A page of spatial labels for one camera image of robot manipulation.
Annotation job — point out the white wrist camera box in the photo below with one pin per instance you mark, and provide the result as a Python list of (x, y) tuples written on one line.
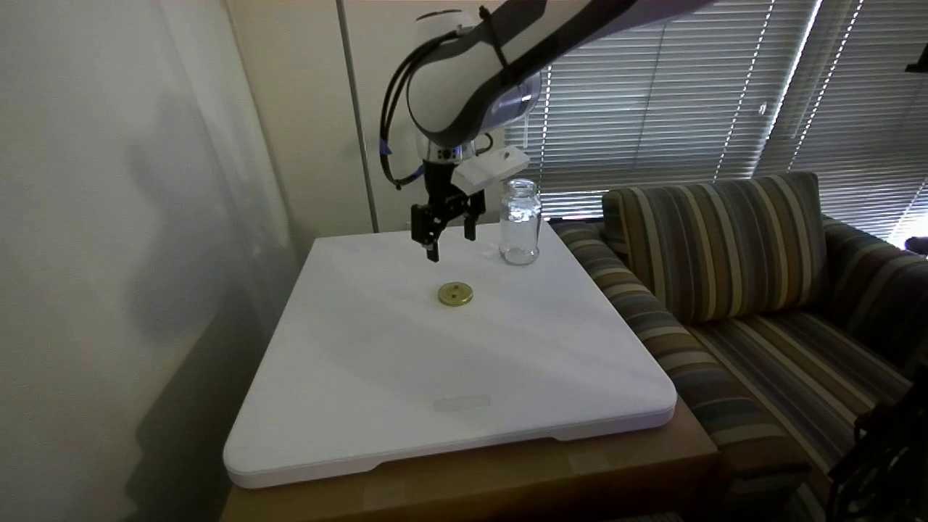
[(489, 168)]

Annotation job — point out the gold metal jar lid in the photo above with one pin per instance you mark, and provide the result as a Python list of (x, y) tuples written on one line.
[(454, 295)]

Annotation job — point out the clear glass jar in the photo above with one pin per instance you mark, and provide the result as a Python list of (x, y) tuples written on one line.
[(521, 227)]

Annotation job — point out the small black wall object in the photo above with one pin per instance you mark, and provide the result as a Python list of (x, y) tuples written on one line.
[(918, 59)]

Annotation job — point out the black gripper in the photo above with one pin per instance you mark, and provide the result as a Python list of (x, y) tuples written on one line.
[(444, 185)]

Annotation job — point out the striped fabric sofa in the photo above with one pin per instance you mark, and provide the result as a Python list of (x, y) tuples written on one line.
[(792, 379)]

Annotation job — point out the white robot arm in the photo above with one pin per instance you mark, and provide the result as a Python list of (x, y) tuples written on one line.
[(483, 69)]

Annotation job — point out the black frame object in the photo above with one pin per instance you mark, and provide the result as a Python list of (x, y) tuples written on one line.
[(888, 460)]

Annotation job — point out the white plastic board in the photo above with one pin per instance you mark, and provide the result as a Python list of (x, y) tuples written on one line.
[(437, 379)]

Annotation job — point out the brown wooden table base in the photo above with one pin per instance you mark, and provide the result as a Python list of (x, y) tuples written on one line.
[(540, 479)]

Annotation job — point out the striped sofa cushion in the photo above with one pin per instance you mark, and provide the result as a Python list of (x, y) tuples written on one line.
[(719, 243)]

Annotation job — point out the white window blinds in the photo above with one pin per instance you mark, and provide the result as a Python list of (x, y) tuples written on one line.
[(870, 105), (676, 105)]

